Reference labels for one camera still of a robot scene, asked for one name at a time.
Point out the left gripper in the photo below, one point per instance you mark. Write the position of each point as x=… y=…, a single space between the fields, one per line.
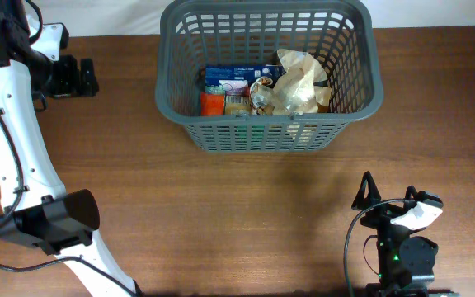
x=73 y=85

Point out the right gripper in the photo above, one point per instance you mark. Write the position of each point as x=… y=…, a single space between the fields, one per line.
x=385 y=213

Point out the red orange pasta packet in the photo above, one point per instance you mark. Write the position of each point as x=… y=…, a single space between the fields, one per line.
x=224 y=105

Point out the blue cardboard box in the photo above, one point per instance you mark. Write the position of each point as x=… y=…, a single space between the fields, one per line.
x=237 y=80

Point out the beige brown food bag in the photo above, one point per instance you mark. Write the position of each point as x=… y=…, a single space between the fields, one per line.
x=264 y=102

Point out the grey plastic basket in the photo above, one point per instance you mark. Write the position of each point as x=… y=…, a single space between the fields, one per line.
x=196 y=34

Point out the green lid jar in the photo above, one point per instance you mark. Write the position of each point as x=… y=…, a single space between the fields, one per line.
x=253 y=134

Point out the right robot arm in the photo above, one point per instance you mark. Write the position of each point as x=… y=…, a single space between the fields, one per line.
x=406 y=260

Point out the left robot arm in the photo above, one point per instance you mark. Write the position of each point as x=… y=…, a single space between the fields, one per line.
x=37 y=210

